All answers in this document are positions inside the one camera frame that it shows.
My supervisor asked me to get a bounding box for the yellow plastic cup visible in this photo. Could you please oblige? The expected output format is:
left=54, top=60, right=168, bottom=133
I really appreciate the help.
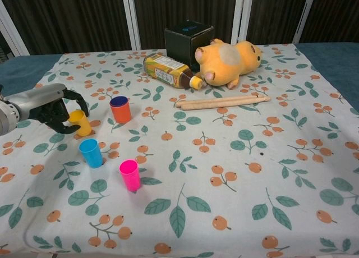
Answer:
left=68, top=109, right=92, bottom=137

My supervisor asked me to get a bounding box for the yellow hamster plush toy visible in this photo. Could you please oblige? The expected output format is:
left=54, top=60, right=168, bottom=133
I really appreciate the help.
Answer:
left=194, top=38, right=264, bottom=90

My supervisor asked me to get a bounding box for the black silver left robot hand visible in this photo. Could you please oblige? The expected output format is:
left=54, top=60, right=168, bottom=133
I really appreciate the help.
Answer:
left=4, top=83, right=90, bottom=135

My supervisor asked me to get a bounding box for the floral print tablecloth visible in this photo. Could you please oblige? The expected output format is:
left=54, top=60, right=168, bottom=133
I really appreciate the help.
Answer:
left=0, top=43, right=359, bottom=258

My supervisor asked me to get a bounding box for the blue table cover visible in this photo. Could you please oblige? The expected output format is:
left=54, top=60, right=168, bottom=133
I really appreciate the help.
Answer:
left=0, top=42, right=359, bottom=113

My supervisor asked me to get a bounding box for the dark folding screen white frame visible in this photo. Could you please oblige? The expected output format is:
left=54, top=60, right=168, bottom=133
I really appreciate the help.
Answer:
left=0, top=0, right=359, bottom=57

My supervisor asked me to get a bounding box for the pink plastic cup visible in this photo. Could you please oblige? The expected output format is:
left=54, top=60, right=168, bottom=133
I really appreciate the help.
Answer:
left=119, top=159, right=141, bottom=192

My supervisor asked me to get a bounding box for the tea bottle yellow label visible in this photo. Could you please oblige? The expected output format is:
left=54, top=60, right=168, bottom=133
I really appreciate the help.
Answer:
left=142, top=53, right=203, bottom=90

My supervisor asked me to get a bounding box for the orange plastic cup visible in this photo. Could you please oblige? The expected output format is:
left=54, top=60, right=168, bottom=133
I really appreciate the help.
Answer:
left=109, top=96, right=132, bottom=124

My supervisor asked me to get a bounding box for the wooden drumstick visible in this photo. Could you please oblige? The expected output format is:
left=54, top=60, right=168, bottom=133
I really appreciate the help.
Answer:
left=175, top=95, right=266, bottom=107
left=181, top=96, right=271, bottom=111

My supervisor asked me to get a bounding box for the black cardboard box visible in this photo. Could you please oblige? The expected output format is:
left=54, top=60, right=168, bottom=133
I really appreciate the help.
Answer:
left=164, top=20, right=215, bottom=67

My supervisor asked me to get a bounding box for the light blue plastic cup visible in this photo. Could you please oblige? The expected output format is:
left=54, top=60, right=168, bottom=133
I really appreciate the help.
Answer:
left=79, top=139, right=104, bottom=169

